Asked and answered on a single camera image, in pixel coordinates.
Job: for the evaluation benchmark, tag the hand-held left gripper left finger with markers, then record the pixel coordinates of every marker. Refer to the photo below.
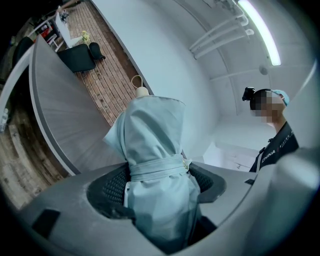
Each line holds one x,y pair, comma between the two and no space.
75,200

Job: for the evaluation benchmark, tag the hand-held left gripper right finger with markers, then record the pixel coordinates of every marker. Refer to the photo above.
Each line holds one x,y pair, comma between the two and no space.
235,190

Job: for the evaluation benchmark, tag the light blue umbrella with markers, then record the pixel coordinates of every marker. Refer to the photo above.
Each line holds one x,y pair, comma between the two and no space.
155,130

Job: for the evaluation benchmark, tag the person's black shirt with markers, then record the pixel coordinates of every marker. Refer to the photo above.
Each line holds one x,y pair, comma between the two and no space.
280,147

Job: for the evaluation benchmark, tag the person's head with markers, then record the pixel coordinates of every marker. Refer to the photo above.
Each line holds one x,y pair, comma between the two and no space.
267,112

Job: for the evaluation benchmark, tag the dark wooden table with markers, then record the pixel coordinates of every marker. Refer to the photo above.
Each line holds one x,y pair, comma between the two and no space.
62,112

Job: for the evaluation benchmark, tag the light blue cap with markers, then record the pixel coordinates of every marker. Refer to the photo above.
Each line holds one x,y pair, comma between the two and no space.
283,97

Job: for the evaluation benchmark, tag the clear plastic bottle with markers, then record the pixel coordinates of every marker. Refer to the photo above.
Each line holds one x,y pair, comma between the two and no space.
3,120

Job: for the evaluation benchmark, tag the round smoke detector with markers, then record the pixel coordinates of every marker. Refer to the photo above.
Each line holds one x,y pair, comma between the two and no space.
263,69

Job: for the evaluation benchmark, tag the black office chair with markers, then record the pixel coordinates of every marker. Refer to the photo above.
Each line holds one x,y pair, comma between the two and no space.
75,57

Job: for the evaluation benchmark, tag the white ceiling pipe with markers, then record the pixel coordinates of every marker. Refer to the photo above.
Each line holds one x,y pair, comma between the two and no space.
217,39
214,33
221,45

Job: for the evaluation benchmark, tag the long ceiling light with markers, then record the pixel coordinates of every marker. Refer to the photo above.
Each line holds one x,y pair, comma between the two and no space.
262,30

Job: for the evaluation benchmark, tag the small white desk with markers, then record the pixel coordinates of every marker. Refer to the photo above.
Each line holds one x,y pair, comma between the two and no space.
65,32

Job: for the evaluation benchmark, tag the red box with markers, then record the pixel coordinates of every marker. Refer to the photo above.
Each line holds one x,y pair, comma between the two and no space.
46,28

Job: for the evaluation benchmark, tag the black head camera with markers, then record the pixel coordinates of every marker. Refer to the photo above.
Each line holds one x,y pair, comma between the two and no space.
247,94

